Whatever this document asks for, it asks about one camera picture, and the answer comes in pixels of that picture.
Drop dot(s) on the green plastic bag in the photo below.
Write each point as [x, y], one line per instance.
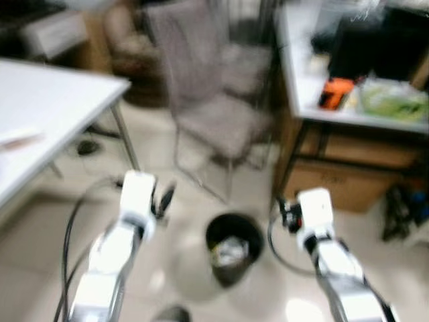
[392, 100]

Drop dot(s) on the black round rubbish bin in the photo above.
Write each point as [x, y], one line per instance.
[231, 272]

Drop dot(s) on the white box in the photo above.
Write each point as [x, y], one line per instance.
[53, 33]

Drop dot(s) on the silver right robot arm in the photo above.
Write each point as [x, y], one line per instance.
[348, 275]

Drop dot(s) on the grey fabric metal-frame chair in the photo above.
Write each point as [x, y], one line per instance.
[201, 80]

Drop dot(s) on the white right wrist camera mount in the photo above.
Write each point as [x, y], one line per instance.
[316, 208]

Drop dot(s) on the small black round floor object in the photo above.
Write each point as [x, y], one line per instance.
[88, 146]

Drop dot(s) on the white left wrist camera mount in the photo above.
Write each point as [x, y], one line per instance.
[137, 194]

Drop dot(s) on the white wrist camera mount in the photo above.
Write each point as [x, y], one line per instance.
[316, 208]
[137, 194]

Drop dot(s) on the brown cardboard box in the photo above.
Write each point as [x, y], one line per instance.
[348, 178]

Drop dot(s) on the orange and black tool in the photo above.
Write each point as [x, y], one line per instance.
[335, 94]

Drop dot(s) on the brown armchair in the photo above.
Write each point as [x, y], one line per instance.
[131, 47]

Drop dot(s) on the dark clutter on floor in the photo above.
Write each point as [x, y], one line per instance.
[402, 211]

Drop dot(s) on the crumpled trash in bin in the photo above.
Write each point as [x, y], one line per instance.
[231, 251]

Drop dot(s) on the white cluttered desk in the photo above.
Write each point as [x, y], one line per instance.
[301, 87]

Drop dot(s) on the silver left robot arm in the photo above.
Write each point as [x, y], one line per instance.
[107, 261]

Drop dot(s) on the large black bag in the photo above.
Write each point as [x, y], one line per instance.
[382, 43]

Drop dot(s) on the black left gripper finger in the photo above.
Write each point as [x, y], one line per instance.
[157, 193]
[168, 196]

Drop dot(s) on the white table with metal legs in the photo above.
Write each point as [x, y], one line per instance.
[47, 107]

